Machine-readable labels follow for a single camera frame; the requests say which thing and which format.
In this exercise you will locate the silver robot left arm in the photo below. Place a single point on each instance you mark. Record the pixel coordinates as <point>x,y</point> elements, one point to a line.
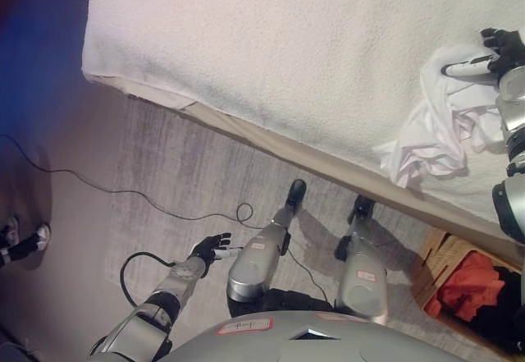
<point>180,273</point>

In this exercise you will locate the woven wicker laundry basket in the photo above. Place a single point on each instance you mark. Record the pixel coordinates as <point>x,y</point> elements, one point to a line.
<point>426,255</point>

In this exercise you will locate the black robot right foot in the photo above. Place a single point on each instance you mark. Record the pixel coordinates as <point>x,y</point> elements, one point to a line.
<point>362,208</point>

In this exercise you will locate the black robot foot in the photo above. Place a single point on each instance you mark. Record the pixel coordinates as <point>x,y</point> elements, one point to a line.
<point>362,208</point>
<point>296,193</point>

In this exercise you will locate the white sneaker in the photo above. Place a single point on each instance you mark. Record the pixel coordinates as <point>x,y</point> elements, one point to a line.
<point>42,235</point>

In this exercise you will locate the black robot left foot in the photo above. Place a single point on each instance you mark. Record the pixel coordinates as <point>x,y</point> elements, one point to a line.
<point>296,193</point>

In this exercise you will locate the orange garment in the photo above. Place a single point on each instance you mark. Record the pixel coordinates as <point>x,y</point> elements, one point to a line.
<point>471,284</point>

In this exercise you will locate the white garment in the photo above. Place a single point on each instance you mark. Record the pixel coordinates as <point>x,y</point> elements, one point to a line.
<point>435,132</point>

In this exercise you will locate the beige bed base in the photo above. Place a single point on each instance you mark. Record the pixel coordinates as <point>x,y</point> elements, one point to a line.
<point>311,157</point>

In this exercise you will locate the robot legs and torso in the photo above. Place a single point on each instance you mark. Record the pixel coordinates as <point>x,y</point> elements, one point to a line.
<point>184,165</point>

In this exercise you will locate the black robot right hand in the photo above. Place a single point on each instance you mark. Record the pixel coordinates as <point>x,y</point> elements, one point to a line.
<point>506,56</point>

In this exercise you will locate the silver robot left leg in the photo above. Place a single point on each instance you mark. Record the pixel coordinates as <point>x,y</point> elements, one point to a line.
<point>254,267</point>

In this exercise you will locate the bed with white blanket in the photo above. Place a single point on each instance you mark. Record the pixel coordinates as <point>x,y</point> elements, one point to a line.
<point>266,42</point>

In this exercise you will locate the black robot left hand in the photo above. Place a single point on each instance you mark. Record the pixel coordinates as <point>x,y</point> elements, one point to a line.
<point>209,249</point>

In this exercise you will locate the silver robot torso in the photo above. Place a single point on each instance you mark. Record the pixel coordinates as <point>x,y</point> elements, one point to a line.
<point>287,345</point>

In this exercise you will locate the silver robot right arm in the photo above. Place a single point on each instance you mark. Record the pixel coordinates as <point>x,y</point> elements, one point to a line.
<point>512,107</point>

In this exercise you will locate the silver robot leg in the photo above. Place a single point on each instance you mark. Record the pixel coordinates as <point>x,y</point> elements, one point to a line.
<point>363,292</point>
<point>254,267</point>

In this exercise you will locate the silver robot right leg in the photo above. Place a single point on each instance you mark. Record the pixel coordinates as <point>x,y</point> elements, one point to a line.
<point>363,292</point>

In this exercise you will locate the black garment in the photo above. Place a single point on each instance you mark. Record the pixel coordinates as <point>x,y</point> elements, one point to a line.
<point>508,296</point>

